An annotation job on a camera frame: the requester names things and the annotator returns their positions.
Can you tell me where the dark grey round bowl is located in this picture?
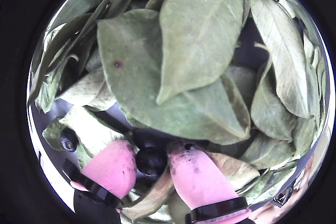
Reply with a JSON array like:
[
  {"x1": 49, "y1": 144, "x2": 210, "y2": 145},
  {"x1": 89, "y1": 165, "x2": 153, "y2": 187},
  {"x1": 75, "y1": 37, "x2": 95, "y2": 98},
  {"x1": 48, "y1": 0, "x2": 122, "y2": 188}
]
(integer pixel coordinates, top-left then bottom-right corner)
[{"x1": 27, "y1": 0, "x2": 330, "y2": 224}]

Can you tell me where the dark blueberry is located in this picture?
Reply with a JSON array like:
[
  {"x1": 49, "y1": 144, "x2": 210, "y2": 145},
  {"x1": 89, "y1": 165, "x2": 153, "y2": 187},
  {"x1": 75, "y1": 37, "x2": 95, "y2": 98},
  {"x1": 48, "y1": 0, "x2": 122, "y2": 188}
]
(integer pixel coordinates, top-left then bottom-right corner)
[
  {"x1": 135, "y1": 147, "x2": 169, "y2": 178},
  {"x1": 60, "y1": 128, "x2": 79, "y2": 153}
]

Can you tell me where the gripper finger with pink sleeve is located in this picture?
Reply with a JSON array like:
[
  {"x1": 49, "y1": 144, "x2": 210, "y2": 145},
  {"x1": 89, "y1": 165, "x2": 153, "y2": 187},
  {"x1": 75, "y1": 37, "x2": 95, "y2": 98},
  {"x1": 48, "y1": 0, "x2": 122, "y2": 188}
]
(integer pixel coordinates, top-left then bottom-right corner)
[
  {"x1": 167, "y1": 143, "x2": 257, "y2": 224},
  {"x1": 62, "y1": 140, "x2": 137, "y2": 224}
]

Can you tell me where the pile of green leaves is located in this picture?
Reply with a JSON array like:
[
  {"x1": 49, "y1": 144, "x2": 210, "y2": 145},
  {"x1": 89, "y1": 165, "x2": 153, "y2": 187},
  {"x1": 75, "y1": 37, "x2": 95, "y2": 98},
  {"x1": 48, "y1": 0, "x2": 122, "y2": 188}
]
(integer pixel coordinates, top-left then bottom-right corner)
[{"x1": 28, "y1": 0, "x2": 328, "y2": 222}]

